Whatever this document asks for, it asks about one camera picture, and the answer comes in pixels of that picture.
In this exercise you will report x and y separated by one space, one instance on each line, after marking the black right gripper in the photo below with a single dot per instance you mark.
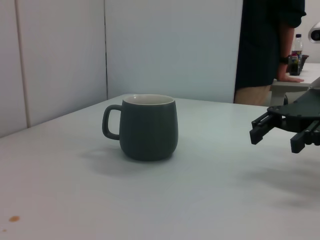
302 112

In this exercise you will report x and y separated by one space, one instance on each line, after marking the grey ceramic cup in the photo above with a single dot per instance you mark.
150 130

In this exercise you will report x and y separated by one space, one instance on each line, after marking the person's bare forearm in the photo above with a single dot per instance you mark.
286 42

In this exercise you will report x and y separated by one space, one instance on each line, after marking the dark cup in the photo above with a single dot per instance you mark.
305 61

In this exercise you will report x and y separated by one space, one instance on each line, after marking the person's hand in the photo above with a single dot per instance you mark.
288 78

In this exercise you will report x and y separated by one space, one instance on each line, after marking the white side table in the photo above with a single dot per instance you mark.
312 72

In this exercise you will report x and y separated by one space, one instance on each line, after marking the black wristwatch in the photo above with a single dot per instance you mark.
284 60

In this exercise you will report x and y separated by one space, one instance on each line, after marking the person in dark shirt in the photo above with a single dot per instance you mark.
257 50

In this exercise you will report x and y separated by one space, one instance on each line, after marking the white rounded device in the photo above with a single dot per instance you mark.
315 32

